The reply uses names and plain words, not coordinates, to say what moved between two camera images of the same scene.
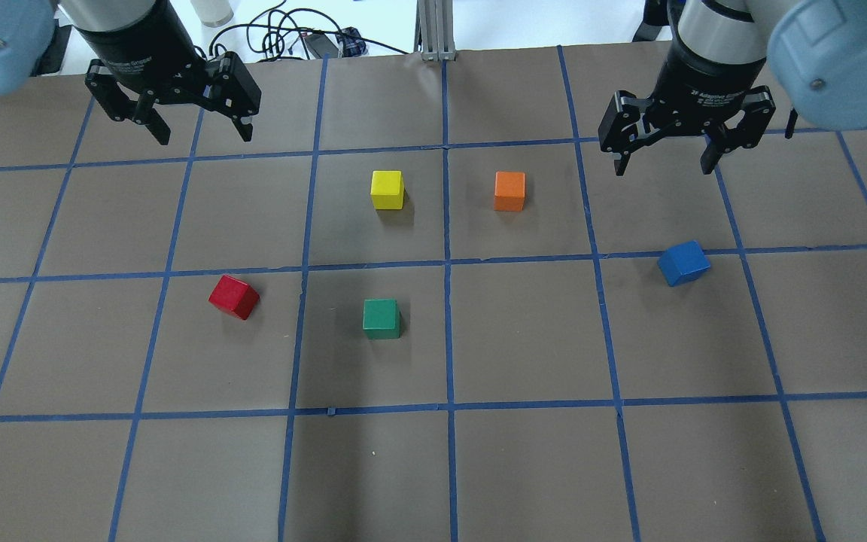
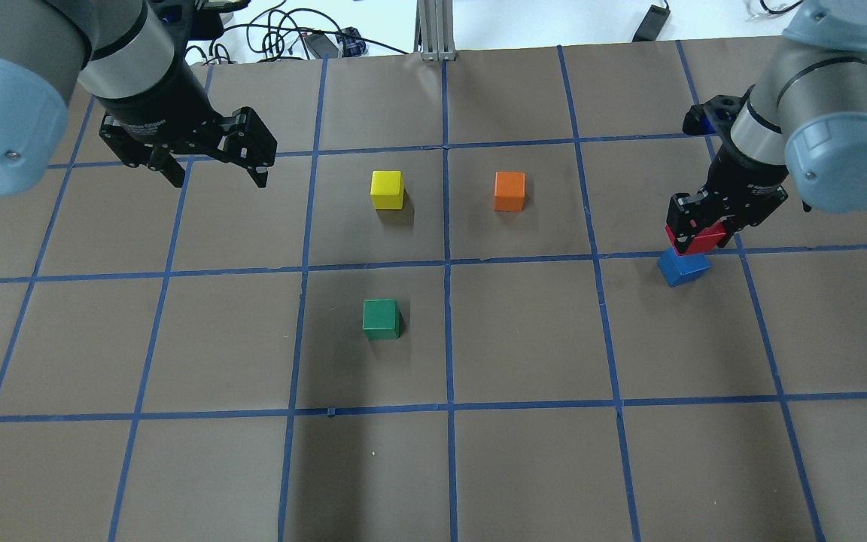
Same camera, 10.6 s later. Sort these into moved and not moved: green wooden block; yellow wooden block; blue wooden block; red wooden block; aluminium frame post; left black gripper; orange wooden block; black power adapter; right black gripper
Moved: right black gripper; red wooden block; left black gripper
Not moved: black power adapter; blue wooden block; orange wooden block; aluminium frame post; yellow wooden block; green wooden block
